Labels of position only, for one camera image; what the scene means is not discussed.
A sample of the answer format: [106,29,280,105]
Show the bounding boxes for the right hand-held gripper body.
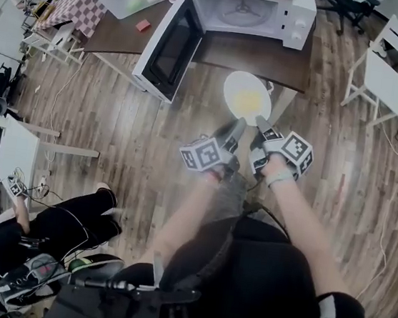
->
[246,125,317,184]

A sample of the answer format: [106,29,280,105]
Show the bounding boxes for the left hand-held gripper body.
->
[176,132,244,182]

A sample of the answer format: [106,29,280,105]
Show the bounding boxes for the plain white food plate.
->
[219,69,277,129]

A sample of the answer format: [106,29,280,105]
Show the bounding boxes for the white microwave oven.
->
[129,0,319,121]

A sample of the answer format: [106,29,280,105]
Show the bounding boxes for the person's right forearm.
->
[258,181,361,299]

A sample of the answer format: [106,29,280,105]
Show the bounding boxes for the person's left forearm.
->
[139,169,224,276]

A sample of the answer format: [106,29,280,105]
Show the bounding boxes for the glass microwave turntable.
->
[212,0,279,31]

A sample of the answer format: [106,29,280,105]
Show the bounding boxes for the person's right hand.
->
[264,151,292,177]

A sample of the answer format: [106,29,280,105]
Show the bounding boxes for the grey wristband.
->
[265,168,299,191]

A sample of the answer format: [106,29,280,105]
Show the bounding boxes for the person's camouflage trousers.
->
[212,171,255,226]

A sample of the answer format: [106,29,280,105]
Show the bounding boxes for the white folding chair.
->
[338,8,398,131]

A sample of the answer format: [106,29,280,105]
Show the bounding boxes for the person's black t-shirt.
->
[118,202,382,318]

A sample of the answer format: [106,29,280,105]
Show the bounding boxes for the small red box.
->
[135,19,152,34]

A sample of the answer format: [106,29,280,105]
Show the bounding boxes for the black wheeled office chair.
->
[313,0,382,40]

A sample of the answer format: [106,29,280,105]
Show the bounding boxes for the white power strip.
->
[35,170,51,191]

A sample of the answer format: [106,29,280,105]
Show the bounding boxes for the black chest-mounted rig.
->
[51,270,204,318]

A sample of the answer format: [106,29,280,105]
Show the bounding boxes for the white slatted chair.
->
[19,16,89,68]

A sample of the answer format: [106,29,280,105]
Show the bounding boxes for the white side table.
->
[0,114,104,214]

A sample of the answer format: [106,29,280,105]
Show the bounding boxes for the reddish wrist strap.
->
[203,166,228,184]

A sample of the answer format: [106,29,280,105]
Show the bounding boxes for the white floor cable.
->
[44,61,84,165]

